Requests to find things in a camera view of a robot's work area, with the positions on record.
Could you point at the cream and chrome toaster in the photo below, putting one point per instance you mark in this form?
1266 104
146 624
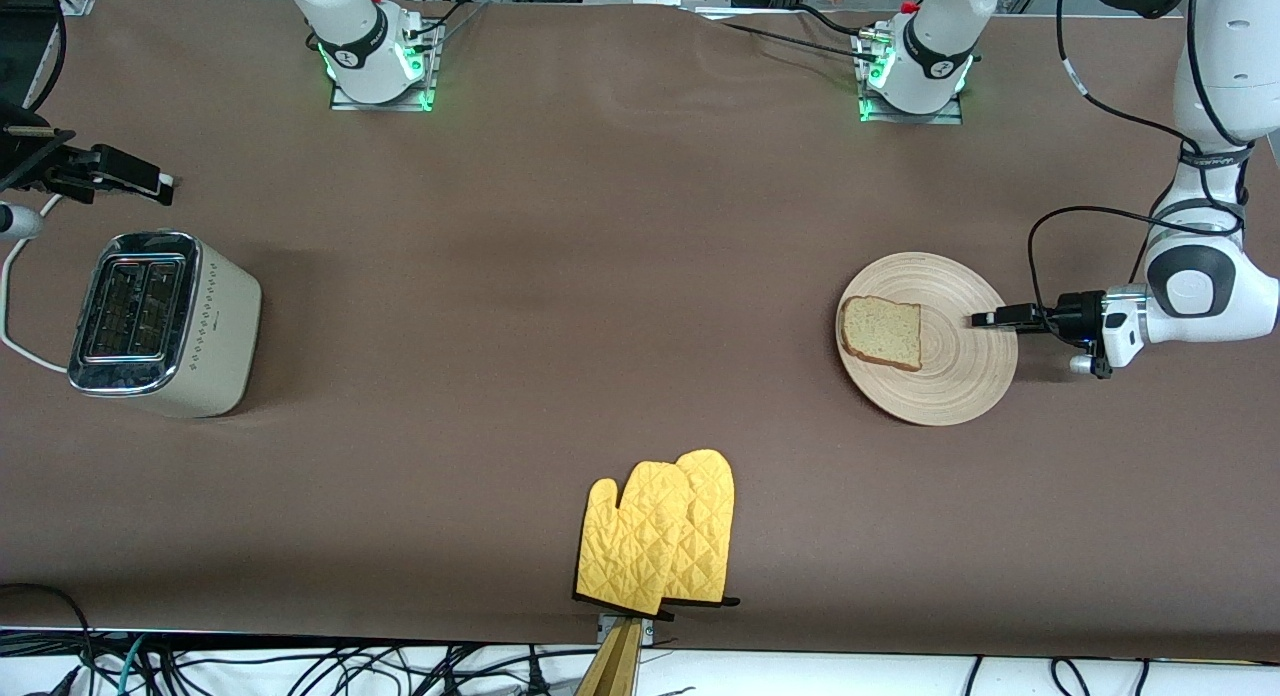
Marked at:
220 316

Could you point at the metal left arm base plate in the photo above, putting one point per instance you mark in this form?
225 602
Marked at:
905 119

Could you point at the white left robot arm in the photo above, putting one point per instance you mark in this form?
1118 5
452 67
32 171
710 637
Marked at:
1230 56

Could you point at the brown crust bread slice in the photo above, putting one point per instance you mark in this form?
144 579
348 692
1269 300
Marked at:
882 331

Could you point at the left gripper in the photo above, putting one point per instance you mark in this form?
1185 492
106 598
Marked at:
1076 313

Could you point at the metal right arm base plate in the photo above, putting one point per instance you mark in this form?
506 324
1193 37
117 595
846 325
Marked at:
428 76

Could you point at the yellow wooden bar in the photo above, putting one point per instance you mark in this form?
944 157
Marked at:
615 666

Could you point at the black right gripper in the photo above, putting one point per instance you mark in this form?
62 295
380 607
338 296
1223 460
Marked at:
30 163

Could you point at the small metal clamp bracket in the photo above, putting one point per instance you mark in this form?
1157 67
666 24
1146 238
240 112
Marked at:
648 631

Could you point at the round light wooden plate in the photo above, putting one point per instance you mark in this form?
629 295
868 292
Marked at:
965 376

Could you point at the yellow quilted oven mitt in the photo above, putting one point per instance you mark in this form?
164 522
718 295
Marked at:
712 536
630 546

